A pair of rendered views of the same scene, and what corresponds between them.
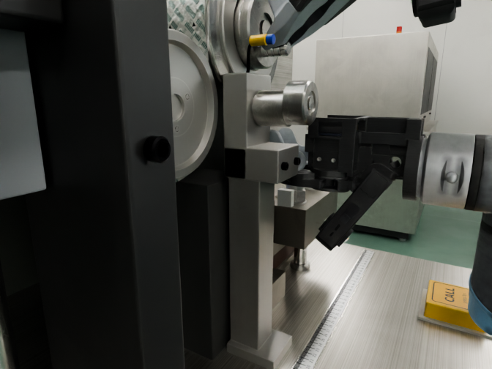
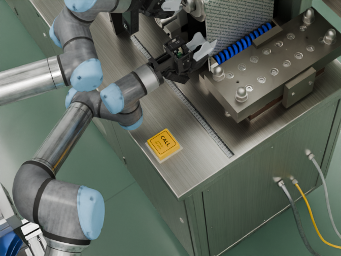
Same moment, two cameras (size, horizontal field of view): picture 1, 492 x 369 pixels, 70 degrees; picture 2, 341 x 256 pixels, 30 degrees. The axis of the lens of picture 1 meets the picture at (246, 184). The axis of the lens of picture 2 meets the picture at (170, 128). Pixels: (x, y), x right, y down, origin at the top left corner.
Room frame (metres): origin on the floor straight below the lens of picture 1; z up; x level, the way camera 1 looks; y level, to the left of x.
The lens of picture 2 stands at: (0.94, -0.97, 2.57)
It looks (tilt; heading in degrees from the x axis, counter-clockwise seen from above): 61 degrees down; 125
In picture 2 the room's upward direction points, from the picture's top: 11 degrees counter-clockwise
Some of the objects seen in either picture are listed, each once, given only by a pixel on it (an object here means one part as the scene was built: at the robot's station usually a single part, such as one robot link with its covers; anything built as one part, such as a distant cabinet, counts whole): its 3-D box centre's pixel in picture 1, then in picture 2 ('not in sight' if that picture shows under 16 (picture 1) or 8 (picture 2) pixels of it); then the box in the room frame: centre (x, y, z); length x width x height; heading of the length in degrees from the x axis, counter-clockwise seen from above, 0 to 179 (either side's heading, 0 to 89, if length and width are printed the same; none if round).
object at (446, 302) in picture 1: (455, 304); (163, 144); (0.42, -0.28, 0.91); 0.07 x 0.07 x 0.02; 60
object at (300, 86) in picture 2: not in sight; (299, 88); (0.73, 0.02, 0.97); 0.10 x 0.03 x 0.11; 60
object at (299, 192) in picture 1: (294, 187); (218, 71); (0.51, -0.07, 1.05); 0.04 x 0.04 x 0.04
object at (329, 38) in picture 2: not in sight; (331, 35); (0.76, 0.16, 1.05); 0.04 x 0.04 x 0.04
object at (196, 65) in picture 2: not in sight; (193, 61); (0.44, -0.09, 1.09); 0.09 x 0.05 x 0.02; 59
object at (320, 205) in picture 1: (220, 197); (275, 63); (0.64, 0.05, 1.00); 0.40 x 0.16 x 0.06; 60
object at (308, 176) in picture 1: (304, 174); not in sight; (0.41, -0.07, 1.09); 0.09 x 0.05 x 0.02; 61
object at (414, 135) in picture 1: (362, 155); (170, 61); (0.39, -0.13, 1.12); 0.12 x 0.08 x 0.09; 60
